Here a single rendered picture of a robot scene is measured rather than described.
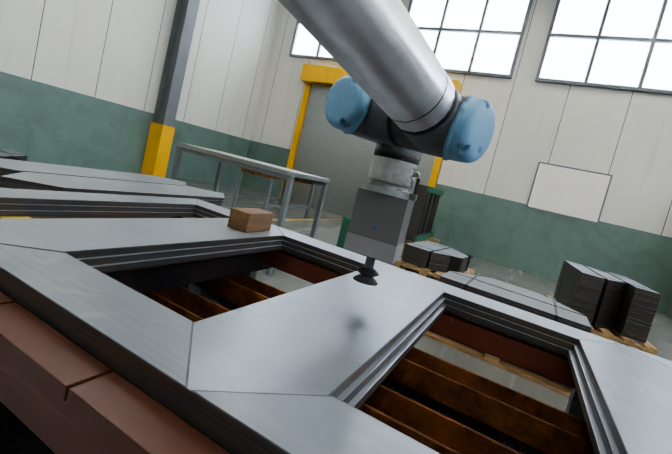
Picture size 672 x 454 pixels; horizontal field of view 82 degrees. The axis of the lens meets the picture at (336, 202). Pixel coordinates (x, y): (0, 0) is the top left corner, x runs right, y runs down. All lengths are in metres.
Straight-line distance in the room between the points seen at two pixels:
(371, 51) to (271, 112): 10.71
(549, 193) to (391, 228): 8.03
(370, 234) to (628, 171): 8.27
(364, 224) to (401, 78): 0.31
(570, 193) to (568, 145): 0.92
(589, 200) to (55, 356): 8.50
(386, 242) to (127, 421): 0.40
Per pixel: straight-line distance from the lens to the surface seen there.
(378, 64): 0.36
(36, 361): 0.46
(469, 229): 8.69
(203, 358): 0.42
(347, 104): 0.53
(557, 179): 8.63
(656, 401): 0.75
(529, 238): 8.62
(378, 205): 0.62
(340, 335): 0.53
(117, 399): 0.41
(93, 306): 0.51
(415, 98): 0.40
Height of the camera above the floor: 1.06
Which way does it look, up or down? 5 degrees down
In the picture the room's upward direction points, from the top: 14 degrees clockwise
